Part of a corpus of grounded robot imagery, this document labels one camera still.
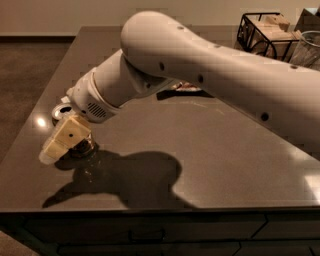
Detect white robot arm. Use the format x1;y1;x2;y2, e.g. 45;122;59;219
39;11;320;164

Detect orange LaCroix soda can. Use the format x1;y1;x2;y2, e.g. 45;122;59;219
52;103;95;158

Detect clear glass cup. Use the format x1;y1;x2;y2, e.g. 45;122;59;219
290;31;320;71

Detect black wire basket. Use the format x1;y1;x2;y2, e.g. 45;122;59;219
237;12;301;62

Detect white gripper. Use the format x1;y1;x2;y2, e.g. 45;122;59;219
39;68;119;165

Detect brown chip bag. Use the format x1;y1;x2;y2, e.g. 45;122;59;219
170;81;200;92

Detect black drawer handle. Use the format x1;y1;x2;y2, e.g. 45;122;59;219
128;228;166;243

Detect napkins in basket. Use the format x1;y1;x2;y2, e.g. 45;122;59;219
249;15;301;62

